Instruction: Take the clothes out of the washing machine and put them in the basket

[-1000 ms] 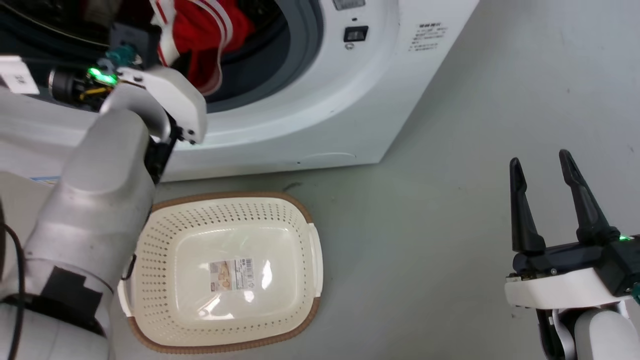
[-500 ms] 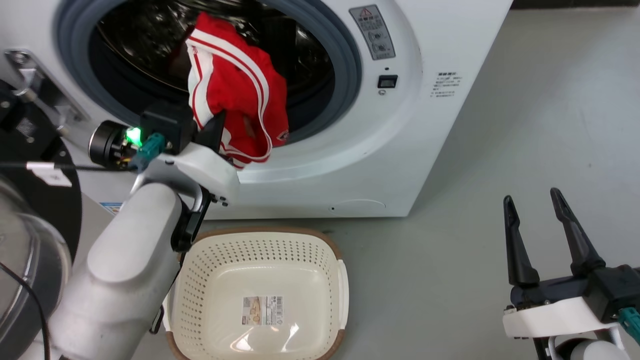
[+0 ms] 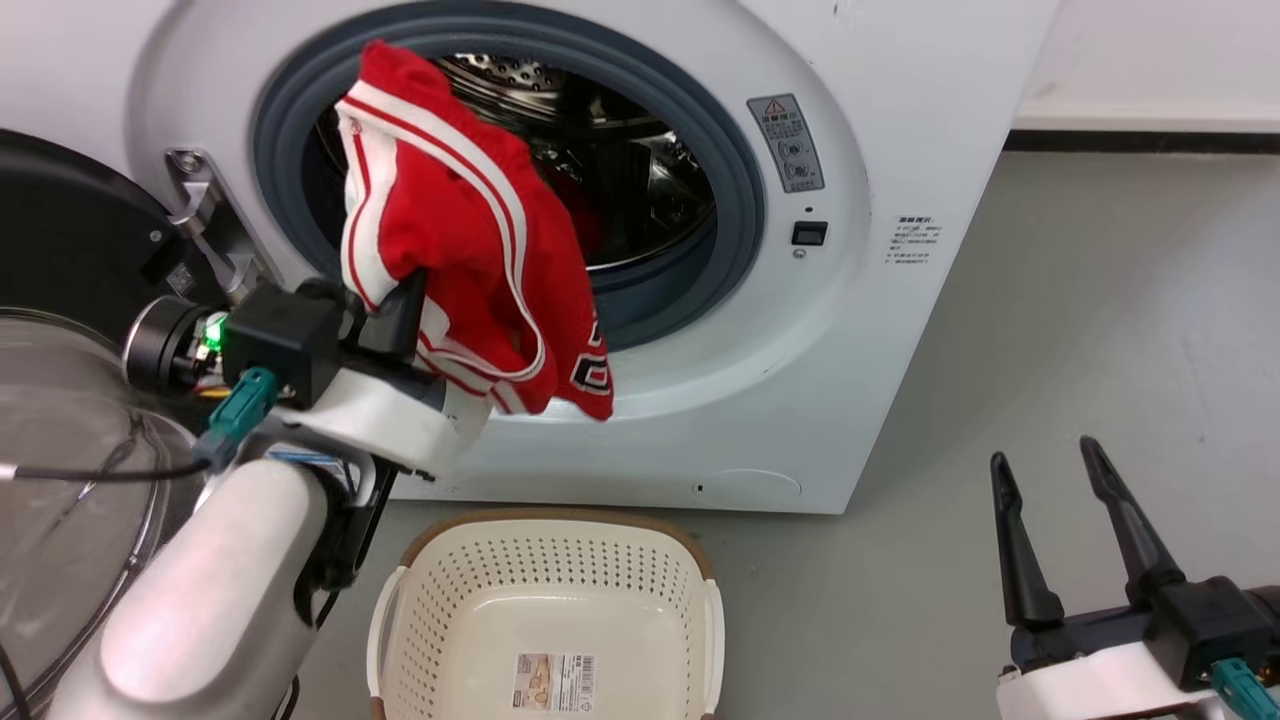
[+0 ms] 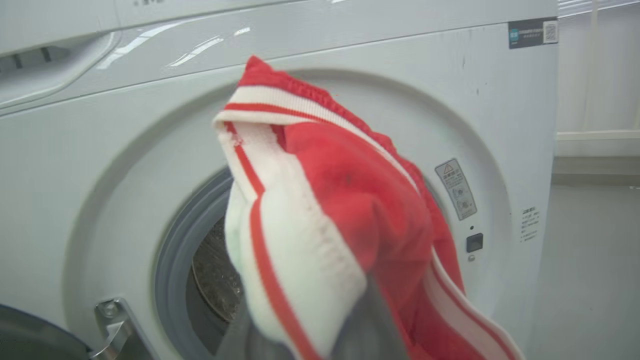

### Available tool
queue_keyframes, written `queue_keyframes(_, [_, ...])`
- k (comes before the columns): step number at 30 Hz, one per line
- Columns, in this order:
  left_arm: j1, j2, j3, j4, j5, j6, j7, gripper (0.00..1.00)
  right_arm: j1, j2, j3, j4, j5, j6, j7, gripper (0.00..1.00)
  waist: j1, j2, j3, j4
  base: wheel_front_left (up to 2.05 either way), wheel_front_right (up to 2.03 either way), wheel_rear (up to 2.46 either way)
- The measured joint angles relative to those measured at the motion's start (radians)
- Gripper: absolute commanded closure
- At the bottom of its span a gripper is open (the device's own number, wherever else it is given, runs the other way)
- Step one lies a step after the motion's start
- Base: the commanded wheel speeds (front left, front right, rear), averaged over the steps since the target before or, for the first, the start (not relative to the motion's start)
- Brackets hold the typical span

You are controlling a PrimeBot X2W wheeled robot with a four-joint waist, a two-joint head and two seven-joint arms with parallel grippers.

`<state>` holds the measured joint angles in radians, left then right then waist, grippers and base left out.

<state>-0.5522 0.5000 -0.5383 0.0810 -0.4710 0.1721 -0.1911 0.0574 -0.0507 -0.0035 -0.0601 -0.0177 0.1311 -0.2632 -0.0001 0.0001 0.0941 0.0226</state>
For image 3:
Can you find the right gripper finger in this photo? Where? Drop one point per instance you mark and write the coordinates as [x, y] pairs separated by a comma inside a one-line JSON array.
[[1130, 530], [1022, 560]]

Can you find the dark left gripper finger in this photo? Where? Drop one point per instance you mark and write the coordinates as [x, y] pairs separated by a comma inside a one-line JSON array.
[[400, 315]]

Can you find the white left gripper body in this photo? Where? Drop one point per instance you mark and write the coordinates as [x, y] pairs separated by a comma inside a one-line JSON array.
[[375, 415]]

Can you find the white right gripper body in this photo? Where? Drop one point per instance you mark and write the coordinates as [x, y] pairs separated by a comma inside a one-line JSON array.
[[1090, 685]]

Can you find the red shorts with white stripes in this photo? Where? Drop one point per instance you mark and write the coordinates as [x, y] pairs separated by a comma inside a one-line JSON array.
[[450, 200]]

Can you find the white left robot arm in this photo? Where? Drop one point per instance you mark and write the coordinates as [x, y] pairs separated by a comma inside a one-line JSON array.
[[220, 590]]

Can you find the white front-load washing machine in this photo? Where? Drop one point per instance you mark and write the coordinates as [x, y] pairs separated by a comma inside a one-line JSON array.
[[880, 380]]

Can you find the cream perforated laundry basket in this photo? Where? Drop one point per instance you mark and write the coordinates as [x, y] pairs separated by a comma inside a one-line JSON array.
[[550, 590]]

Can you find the steel washing drum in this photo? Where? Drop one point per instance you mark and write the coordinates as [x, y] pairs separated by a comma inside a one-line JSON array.
[[640, 165]]

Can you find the basket product label sticker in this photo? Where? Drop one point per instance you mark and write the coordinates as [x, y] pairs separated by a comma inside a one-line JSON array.
[[554, 682]]

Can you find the black glass washing machine door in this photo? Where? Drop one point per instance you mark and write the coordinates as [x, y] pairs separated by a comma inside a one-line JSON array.
[[70, 230]]

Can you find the metal door hinge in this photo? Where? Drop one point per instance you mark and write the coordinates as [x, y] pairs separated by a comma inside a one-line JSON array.
[[205, 215]]

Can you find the black cylinder with green light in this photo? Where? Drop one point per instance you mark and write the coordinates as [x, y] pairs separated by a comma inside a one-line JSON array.
[[160, 342]]

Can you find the round white filter cover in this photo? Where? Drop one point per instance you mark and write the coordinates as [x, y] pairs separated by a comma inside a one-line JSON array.
[[750, 484]]

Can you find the grey rubber door gasket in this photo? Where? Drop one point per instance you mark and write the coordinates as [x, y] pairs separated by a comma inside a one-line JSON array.
[[742, 200]]

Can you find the grey warning sticker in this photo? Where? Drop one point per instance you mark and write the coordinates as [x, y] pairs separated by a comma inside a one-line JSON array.
[[795, 145]]

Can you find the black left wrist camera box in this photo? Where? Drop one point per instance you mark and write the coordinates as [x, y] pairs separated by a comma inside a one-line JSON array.
[[285, 335]]

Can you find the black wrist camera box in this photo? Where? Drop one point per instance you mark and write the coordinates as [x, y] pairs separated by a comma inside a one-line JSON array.
[[285, 335], [1210, 620]]

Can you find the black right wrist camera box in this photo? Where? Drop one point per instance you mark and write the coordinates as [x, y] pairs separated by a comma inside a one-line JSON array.
[[1210, 620]]

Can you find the black wall baseboard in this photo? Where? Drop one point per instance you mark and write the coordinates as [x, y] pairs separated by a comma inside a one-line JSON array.
[[1140, 141]]

